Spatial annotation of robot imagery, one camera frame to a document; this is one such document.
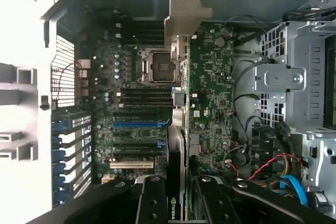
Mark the green motherboard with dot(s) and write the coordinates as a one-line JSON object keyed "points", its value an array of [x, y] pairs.
{"points": [[212, 98]]}

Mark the perforated metal disk bay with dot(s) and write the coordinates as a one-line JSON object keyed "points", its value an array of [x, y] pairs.
{"points": [[299, 77]]}

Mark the round coin cell battery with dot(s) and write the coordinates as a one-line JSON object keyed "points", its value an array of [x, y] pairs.
{"points": [[219, 41]]}

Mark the white expansion slot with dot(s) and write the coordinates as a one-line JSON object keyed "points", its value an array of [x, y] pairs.
{"points": [[131, 165]]}

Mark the blue expansion slot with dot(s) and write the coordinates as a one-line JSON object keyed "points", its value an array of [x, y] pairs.
{"points": [[136, 124]]}

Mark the black and grey PC case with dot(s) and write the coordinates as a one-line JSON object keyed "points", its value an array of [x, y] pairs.
{"points": [[236, 3]]}

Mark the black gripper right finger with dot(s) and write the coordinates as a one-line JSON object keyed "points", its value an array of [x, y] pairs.
{"points": [[218, 203]]}

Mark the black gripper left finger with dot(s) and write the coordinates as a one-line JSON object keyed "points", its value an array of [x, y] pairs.
{"points": [[153, 203]]}

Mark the grey plastic parts rack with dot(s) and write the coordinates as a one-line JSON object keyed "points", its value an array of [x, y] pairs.
{"points": [[15, 98]]}

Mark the metal CPU socket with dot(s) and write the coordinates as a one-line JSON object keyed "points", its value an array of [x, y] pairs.
{"points": [[157, 66]]}

